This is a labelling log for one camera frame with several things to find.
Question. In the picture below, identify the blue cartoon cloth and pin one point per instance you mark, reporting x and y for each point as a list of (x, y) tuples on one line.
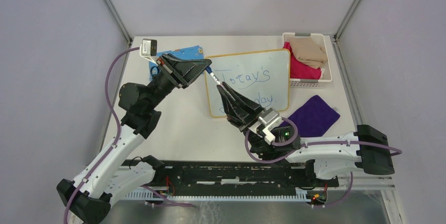
[(194, 52)]

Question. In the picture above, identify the purple cloth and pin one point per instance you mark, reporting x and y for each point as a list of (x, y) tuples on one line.
[(314, 118)]

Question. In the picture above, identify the red cloth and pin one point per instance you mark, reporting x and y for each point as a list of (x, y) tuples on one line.
[(299, 70)]

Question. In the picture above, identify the beige cloth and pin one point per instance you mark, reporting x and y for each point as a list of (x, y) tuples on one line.
[(306, 51)]

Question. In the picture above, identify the yellow framed whiteboard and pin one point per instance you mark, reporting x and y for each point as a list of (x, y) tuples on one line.
[(262, 76)]

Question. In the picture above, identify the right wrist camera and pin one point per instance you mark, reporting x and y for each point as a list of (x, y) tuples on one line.
[(266, 133)]

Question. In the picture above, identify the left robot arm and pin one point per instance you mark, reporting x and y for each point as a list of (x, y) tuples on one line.
[(92, 193)]

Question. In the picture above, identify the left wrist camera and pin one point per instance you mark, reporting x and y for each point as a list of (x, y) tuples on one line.
[(148, 47)]

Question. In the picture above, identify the white whiteboard marker pen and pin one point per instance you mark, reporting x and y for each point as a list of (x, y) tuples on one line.
[(216, 79)]

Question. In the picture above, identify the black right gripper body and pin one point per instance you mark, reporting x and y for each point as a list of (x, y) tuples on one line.
[(252, 132)]

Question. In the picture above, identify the white slotted cable duct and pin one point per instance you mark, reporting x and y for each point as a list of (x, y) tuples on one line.
[(141, 194)]

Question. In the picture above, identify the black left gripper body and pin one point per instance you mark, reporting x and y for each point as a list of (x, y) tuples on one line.
[(170, 73)]

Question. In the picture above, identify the blue marker cap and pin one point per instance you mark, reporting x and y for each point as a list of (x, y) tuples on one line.
[(209, 70)]

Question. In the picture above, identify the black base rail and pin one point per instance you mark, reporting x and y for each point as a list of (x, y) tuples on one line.
[(206, 178)]

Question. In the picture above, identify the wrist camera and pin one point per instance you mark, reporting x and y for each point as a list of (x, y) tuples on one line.
[(266, 133), (148, 47)]

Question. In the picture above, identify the white plastic basket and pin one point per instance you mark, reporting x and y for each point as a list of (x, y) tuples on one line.
[(326, 71)]

